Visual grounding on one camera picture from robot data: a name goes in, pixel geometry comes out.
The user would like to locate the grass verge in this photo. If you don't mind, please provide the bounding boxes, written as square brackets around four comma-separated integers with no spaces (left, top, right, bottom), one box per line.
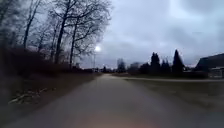
[0,71,102,126]

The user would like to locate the bare tree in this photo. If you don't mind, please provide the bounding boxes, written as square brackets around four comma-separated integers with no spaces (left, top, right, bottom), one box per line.
[127,62,142,75]

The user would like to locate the street lamp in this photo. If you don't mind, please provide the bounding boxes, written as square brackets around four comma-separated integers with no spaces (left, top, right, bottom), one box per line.
[92,45,102,70]

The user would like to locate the grass field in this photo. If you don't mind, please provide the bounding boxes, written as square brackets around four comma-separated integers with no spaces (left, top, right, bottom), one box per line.
[128,79,224,112]

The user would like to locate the slender tree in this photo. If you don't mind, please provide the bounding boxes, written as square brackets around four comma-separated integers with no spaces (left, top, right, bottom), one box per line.
[116,58,127,74]

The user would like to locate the pale side path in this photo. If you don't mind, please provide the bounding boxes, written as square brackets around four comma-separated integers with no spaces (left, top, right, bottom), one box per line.
[123,76,224,84]

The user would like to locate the dark bushes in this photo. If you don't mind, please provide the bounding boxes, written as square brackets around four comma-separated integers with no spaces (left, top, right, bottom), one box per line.
[0,46,85,80]

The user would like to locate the building with dark roof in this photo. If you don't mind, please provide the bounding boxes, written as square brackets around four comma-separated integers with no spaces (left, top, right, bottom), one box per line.
[194,53,224,80]

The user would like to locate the tall dark conifer trees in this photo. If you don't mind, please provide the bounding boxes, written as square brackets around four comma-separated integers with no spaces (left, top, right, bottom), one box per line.
[149,49,185,76]

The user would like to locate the row of bare trees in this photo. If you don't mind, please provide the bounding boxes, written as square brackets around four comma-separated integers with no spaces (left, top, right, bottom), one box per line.
[0,0,113,70]

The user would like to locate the grey asphalt path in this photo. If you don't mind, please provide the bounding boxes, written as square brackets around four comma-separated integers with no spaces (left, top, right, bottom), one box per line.
[0,73,224,128]

